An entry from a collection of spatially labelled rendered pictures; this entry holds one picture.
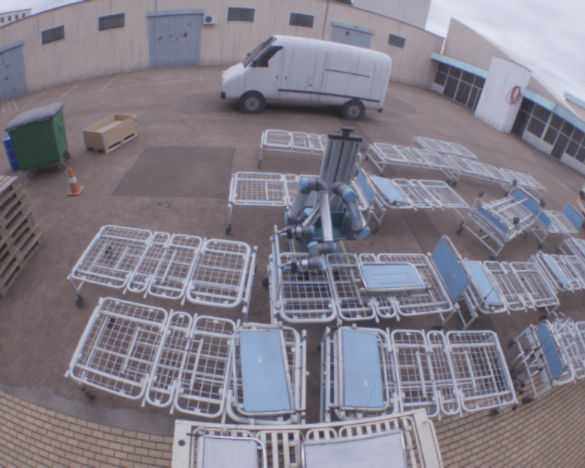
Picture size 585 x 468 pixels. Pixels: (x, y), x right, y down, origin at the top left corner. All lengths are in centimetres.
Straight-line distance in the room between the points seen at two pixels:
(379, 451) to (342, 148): 262
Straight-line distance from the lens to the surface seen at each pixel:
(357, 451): 213
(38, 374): 361
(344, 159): 295
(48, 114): 662
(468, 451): 343
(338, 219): 325
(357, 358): 247
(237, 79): 889
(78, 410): 319
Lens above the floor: 268
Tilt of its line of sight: 40 degrees down
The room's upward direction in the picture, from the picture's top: 9 degrees clockwise
